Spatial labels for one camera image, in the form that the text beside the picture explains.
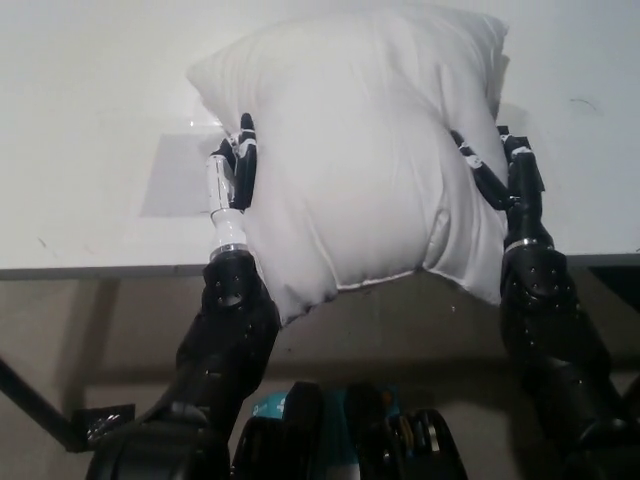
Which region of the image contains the robot right hand white black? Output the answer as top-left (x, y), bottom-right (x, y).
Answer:
top-left (449, 126), bottom-right (557, 249)

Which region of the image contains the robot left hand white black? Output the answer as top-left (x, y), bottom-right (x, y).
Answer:
top-left (205, 112), bottom-right (261, 251)

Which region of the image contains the white square pillow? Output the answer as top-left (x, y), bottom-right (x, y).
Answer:
top-left (185, 10), bottom-right (511, 331)

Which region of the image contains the robot torso black teal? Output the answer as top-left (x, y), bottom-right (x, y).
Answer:
top-left (229, 380), bottom-right (457, 480)

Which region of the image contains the grey paper sheet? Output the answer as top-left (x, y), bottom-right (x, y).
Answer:
top-left (139, 131), bottom-right (217, 219)

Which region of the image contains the black table leg with foot plate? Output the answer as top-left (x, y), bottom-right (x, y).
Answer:
top-left (0, 355), bottom-right (137, 454)

